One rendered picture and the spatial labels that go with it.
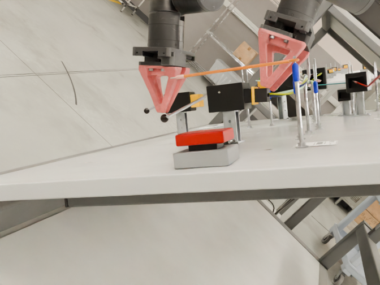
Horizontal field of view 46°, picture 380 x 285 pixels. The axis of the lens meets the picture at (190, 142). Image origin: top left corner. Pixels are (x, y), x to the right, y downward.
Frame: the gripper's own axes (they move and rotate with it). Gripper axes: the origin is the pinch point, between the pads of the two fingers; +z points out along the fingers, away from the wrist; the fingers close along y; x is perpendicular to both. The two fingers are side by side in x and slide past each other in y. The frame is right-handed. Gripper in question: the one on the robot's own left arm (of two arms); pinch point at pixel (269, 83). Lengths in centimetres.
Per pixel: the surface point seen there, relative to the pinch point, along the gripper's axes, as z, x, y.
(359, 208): 72, -63, 455
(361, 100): -6, -14, 54
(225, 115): 6.7, 4.2, -1.4
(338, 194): 9.9, -14.3, -14.4
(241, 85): 1.7, 3.3, -3.1
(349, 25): -31, -2, 92
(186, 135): 8.8, 1.4, -25.7
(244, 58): -59, 172, 672
